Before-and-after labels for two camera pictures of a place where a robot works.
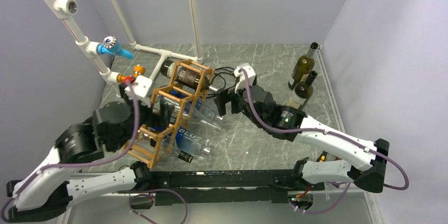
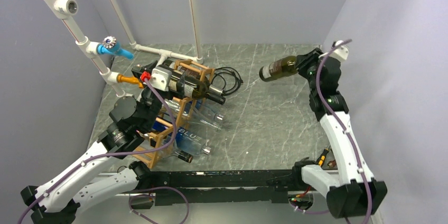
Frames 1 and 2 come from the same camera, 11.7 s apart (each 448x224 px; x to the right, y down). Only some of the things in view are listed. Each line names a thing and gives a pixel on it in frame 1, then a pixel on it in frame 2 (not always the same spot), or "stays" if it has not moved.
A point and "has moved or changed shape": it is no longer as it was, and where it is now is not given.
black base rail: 224,186 stays
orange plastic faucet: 138,70 stays
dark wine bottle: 301,92 -> 198,90
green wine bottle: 304,67 has moved or changed shape
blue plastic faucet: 110,46 stays
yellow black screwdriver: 322,157 stays
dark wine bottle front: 186,76 stays
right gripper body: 237,102 -> 308,66
